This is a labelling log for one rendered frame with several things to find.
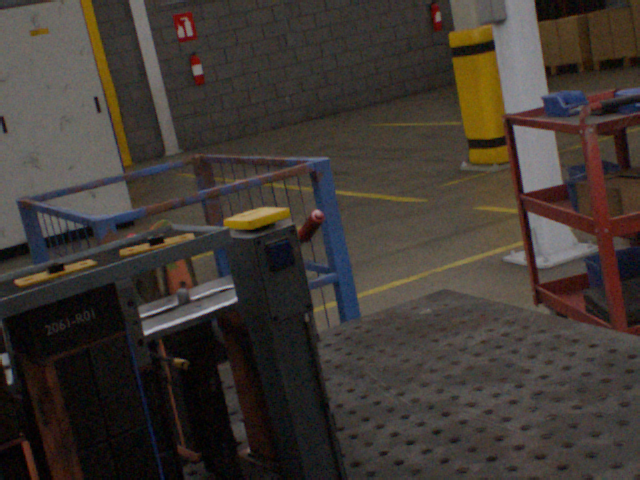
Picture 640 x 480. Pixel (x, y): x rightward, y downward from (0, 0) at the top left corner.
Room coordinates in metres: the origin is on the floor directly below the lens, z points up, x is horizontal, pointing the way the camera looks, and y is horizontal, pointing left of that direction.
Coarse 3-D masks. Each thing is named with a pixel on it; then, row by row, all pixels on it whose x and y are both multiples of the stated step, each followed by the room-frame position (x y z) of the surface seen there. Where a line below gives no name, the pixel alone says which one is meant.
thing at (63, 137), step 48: (0, 48) 9.08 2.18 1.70; (48, 48) 9.23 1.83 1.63; (0, 96) 9.04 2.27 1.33; (48, 96) 9.19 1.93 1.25; (96, 96) 9.35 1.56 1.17; (0, 144) 9.00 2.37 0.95; (48, 144) 9.15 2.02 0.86; (96, 144) 9.31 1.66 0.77; (0, 192) 8.96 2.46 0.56; (96, 192) 9.27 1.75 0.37; (0, 240) 8.91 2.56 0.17; (48, 240) 9.10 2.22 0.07
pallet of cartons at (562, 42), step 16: (576, 16) 15.13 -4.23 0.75; (544, 32) 15.51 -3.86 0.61; (560, 32) 15.21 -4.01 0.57; (576, 32) 14.93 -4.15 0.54; (544, 48) 15.54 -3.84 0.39; (560, 48) 15.26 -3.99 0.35; (576, 48) 14.97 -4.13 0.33; (544, 64) 15.59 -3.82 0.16; (560, 64) 15.29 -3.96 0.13; (576, 64) 15.57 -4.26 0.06
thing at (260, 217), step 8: (264, 208) 1.29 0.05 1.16; (272, 208) 1.27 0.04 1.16; (280, 208) 1.26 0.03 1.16; (288, 208) 1.25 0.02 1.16; (240, 216) 1.26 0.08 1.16; (248, 216) 1.25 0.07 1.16; (256, 216) 1.24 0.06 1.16; (264, 216) 1.24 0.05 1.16; (272, 216) 1.24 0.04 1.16; (280, 216) 1.25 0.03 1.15; (288, 216) 1.25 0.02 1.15; (232, 224) 1.25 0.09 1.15; (240, 224) 1.24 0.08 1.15; (248, 224) 1.22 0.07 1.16; (256, 224) 1.23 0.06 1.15; (264, 224) 1.23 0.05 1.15
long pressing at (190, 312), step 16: (192, 288) 1.66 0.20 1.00; (208, 288) 1.63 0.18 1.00; (224, 288) 1.62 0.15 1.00; (160, 304) 1.59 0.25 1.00; (176, 304) 1.57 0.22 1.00; (192, 304) 1.55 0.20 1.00; (208, 304) 1.52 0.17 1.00; (224, 304) 1.50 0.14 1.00; (144, 320) 1.51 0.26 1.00; (160, 320) 1.49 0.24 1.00; (176, 320) 1.46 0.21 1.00; (192, 320) 1.47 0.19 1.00; (160, 336) 1.44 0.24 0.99
